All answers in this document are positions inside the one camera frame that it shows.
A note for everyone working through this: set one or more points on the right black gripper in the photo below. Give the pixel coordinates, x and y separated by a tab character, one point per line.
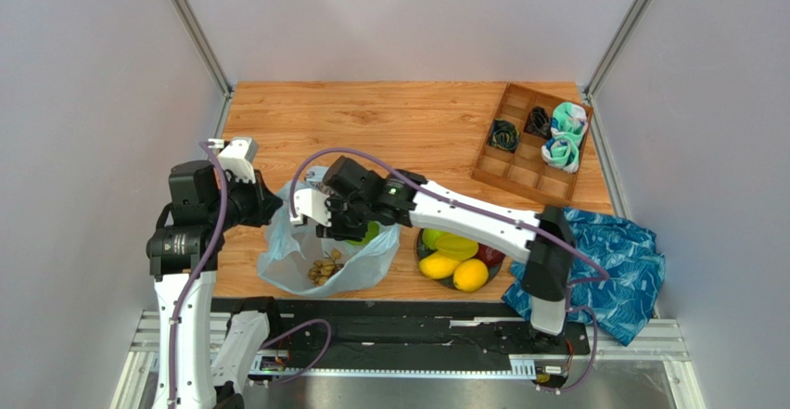
337	222

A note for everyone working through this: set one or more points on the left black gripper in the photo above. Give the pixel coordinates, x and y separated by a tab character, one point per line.
265	202

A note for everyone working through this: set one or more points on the green fake leaf fruit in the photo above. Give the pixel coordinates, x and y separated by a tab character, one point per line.
373	229

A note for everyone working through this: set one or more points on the light blue plastic bag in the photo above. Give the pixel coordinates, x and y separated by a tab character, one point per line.
292	250

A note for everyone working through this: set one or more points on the yellow green star fruit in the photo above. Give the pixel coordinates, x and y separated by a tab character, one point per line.
456	247

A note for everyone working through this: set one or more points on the yellow fake lemon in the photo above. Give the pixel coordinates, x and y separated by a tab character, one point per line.
470	276

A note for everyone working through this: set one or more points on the dark red fake fruit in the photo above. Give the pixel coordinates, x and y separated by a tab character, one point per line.
489	256

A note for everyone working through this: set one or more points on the green fake pear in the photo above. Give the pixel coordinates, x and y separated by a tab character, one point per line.
430	237

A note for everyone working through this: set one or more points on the yellow fake mango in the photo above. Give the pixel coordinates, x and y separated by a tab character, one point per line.
437	266

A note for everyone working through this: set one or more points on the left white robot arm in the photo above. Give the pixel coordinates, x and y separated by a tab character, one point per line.
183	261

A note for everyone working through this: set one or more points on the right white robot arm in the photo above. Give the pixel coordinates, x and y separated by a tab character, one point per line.
542	241

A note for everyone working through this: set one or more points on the dark rolled sock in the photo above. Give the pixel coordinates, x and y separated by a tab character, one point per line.
504	135

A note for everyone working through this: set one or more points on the wooden compartment tray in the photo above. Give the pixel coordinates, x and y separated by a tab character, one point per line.
524	173

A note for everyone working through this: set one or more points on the black rolled sock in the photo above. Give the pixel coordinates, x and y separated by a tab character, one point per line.
538	123

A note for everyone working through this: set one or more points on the teal white rolled sock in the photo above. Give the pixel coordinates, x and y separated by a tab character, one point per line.
569	121

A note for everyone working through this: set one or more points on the blue patterned cloth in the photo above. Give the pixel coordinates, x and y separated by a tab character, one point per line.
623	304

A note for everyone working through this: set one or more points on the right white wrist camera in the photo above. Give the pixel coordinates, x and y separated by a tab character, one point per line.
309	204

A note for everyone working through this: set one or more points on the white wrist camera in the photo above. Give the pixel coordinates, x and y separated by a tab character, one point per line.
236	156
309	204

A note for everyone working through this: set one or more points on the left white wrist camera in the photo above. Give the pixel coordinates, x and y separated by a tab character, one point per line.
236	156

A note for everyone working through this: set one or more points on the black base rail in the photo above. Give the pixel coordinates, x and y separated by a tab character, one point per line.
414	336

